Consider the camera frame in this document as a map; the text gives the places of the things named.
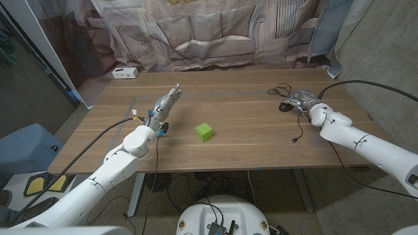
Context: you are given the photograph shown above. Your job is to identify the white table leg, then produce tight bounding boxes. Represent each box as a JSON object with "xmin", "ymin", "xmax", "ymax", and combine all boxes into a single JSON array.
[{"xmin": 126, "ymin": 172, "xmax": 146, "ymax": 218}]

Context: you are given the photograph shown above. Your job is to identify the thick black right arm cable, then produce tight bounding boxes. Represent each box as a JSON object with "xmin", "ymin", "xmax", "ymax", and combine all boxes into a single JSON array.
[{"xmin": 317, "ymin": 80, "xmax": 418, "ymax": 102}]

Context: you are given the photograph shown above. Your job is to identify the black electronics module with antenna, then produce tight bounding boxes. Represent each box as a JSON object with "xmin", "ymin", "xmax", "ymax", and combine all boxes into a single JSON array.
[{"xmin": 206, "ymin": 220, "xmax": 236, "ymax": 235}]

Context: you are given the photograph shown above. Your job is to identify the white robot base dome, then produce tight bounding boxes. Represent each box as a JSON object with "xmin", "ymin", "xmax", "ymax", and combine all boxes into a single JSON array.
[{"xmin": 176, "ymin": 195, "xmax": 271, "ymax": 235}]

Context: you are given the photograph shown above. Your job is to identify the black computer mouse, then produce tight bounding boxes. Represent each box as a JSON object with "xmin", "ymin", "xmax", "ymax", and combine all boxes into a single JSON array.
[{"xmin": 278, "ymin": 102, "xmax": 297, "ymax": 113}]

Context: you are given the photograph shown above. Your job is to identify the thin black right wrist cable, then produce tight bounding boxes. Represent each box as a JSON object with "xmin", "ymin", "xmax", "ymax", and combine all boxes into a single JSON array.
[{"xmin": 328, "ymin": 142, "xmax": 418, "ymax": 200}]

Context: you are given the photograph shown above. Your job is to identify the printed sofa backdrop cloth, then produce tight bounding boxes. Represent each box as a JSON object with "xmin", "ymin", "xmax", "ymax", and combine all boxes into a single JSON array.
[{"xmin": 27, "ymin": 0, "xmax": 375, "ymax": 108}]

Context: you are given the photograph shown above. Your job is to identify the black mouse cable with plug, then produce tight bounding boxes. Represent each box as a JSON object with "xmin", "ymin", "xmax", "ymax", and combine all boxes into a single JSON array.
[{"xmin": 267, "ymin": 83, "xmax": 304, "ymax": 144}]

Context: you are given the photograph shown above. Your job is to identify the white leaning panel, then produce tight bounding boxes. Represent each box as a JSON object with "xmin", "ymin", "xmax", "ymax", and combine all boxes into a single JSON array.
[{"xmin": 0, "ymin": 0, "xmax": 94, "ymax": 110}]

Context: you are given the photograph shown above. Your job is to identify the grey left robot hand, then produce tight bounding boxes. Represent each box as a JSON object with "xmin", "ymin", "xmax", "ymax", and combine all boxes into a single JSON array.
[{"xmin": 143, "ymin": 82, "xmax": 183, "ymax": 131}]

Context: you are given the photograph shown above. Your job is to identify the dark green cloth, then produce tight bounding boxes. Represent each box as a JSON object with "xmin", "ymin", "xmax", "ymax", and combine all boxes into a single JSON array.
[{"xmin": 0, "ymin": 29, "xmax": 17, "ymax": 66}]

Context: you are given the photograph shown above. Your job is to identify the green cube block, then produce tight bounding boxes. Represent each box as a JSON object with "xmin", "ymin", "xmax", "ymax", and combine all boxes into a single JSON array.
[{"xmin": 195, "ymin": 122, "xmax": 214, "ymax": 143}]

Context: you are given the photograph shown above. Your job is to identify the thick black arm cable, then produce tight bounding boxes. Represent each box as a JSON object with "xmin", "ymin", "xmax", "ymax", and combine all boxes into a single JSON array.
[
  {"xmin": 8, "ymin": 116, "xmax": 146, "ymax": 227},
  {"xmin": 317, "ymin": 80, "xmax": 418, "ymax": 102}
]

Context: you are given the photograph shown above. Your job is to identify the white power strip box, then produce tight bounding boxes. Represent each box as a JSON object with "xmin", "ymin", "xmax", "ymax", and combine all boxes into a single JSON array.
[{"xmin": 111, "ymin": 67, "xmax": 139, "ymax": 80}]

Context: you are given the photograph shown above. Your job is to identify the black round floor fan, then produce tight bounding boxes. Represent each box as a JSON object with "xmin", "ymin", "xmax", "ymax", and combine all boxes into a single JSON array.
[{"xmin": 146, "ymin": 172, "xmax": 173, "ymax": 193}]

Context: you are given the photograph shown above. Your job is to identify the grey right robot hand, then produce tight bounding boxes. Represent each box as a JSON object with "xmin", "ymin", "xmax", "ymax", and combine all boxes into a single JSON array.
[{"xmin": 282, "ymin": 89, "xmax": 323, "ymax": 114}]

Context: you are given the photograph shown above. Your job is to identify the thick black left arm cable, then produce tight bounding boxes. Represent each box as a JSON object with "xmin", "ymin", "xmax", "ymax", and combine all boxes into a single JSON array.
[{"xmin": 8, "ymin": 116, "xmax": 146, "ymax": 227}]

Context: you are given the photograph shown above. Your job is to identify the white mat with yellow shapes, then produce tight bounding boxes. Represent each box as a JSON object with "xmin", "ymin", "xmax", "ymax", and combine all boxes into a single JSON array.
[{"xmin": 6, "ymin": 171, "xmax": 76, "ymax": 210}]

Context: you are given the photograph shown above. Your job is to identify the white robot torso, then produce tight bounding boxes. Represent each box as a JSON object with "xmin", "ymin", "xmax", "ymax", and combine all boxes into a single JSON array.
[{"xmin": 0, "ymin": 225, "xmax": 418, "ymax": 235}]

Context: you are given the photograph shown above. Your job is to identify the blue-grey plastic bin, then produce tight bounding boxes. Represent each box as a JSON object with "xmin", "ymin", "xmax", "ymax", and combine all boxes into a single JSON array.
[{"xmin": 0, "ymin": 123, "xmax": 65, "ymax": 179}]

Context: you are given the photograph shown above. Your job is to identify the person in blue jeans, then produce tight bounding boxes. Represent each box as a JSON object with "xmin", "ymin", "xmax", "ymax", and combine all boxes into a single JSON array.
[{"xmin": 0, "ymin": 190, "xmax": 14, "ymax": 226}]

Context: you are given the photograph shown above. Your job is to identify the tangled black floor cables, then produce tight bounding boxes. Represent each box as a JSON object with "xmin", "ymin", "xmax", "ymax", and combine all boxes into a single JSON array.
[{"xmin": 166, "ymin": 171, "xmax": 259, "ymax": 213}]

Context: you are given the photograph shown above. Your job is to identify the grey table leg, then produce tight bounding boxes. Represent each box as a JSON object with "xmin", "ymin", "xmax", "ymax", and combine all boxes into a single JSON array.
[{"xmin": 292, "ymin": 168, "xmax": 315, "ymax": 213}]

